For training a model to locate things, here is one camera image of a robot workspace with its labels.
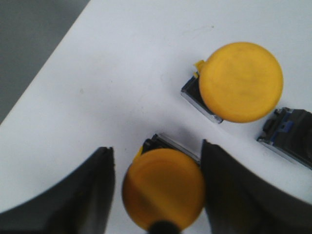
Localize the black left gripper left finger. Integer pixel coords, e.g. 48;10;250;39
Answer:
0;147;115;234

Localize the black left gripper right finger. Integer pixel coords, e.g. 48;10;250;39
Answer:
201;140;312;234

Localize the yellow mushroom push button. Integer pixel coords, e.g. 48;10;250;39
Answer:
122;134;206;231
181;42;283;124

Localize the red mushroom push button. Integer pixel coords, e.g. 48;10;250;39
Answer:
257;107;312;169

